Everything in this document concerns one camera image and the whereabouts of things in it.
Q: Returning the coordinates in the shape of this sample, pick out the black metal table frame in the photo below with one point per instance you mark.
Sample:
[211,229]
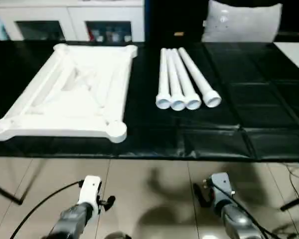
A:
[294,204]
[5,193]

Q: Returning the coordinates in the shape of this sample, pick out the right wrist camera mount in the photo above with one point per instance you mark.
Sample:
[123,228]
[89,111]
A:
[221,184]

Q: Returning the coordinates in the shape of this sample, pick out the white plastic table top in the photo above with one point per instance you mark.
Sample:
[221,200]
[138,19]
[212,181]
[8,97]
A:
[109,87]

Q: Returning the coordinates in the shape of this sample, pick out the grey cushion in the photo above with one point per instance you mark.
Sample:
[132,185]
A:
[241,25]

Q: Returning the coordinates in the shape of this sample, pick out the black box with gold label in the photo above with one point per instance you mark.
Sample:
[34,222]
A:
[174,17]

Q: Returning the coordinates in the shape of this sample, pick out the white flat board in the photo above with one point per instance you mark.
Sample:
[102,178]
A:
[296,53]

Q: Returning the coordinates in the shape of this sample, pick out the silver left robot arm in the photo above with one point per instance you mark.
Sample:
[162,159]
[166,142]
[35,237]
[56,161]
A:
[69,221]

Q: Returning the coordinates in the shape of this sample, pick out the dark rounded robot body part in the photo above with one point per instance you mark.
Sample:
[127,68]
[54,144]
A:
[118,236]

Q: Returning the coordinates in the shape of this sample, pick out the white cabinet with glass doors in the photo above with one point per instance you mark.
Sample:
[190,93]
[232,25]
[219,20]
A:
[74,15]

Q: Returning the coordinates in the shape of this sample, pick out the white plastic table leg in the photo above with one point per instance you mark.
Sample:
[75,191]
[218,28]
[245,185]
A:
[198,79]
[163,74]
[185,79]
[174,79]

